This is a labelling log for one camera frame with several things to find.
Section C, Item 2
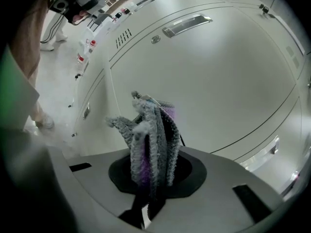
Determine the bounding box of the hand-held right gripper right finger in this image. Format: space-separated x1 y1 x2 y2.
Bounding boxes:
148 146 287 233

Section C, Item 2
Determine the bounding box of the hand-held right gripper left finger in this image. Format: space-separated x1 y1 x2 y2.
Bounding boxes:
62 149 146 233

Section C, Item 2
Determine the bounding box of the purple grey cleaning cloth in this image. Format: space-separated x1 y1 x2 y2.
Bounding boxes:
104 90 187 219

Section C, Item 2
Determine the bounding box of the grey metal locker door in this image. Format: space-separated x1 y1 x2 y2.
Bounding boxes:
109 5 298 160

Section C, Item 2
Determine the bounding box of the white metal locker cabinet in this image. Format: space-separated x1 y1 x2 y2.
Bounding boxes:
72 0 311 199

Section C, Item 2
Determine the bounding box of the person's white shoe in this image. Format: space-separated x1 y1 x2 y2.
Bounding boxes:
36 114 55 130

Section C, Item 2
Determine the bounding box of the person's right leg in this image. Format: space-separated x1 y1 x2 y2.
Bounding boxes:
28 81 48 121

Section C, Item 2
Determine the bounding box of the grey chair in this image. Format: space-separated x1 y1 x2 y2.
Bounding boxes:
87 12 114 31

